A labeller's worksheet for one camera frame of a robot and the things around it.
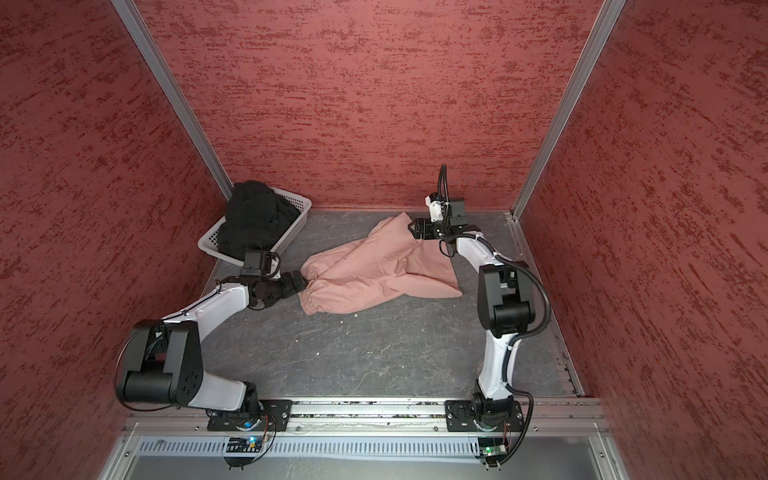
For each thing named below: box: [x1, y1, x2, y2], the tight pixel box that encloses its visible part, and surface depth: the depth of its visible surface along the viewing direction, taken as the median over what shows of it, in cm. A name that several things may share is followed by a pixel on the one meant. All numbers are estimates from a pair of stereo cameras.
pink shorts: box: [300, 212, 463, 314], surface depth 99 cm
